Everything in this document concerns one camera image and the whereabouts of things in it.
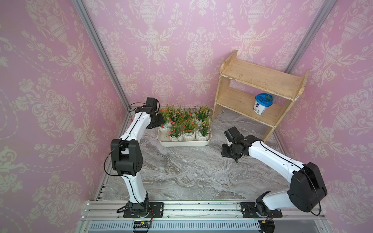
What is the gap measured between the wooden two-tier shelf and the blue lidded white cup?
0.02 m

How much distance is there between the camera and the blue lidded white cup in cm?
83

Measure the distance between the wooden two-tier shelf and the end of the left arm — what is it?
1.25ft

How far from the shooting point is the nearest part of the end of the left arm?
0.67m

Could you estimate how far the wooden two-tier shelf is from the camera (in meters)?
0.72
